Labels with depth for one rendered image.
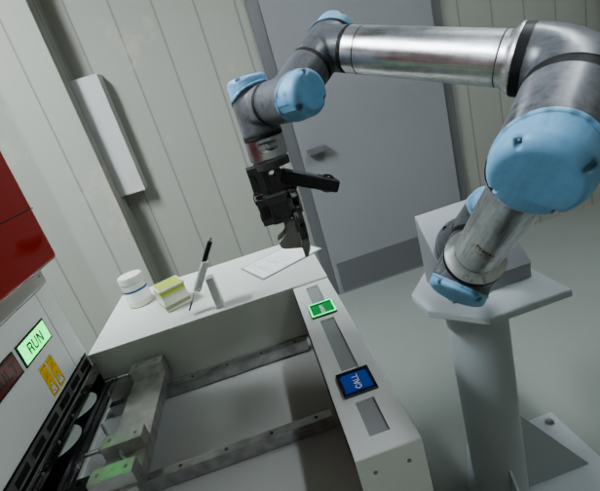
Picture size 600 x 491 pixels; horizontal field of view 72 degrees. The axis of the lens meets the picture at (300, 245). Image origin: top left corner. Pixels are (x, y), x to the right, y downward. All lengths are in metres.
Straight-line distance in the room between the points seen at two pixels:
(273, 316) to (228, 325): 0.12
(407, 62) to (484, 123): 2.52
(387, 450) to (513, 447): 0.90
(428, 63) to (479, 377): 0.87
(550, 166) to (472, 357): 0.79
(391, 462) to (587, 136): 0.45
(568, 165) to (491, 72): 0.20
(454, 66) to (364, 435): 0.53
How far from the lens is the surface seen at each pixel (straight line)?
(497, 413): 1.36
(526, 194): 0.56
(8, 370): 0.93
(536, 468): 1.72
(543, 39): 0.64
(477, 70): 0.67
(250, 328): 1.09
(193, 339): 1.11
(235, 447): 0.86
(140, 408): 1.03
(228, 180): 2.71
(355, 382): 0.71
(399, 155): 2.87
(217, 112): 2.67
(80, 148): 2.58
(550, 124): 0.52
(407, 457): 0.63
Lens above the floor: 1.41
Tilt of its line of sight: 20 degrees down
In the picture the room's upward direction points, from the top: 17 degrees counter-clockwise
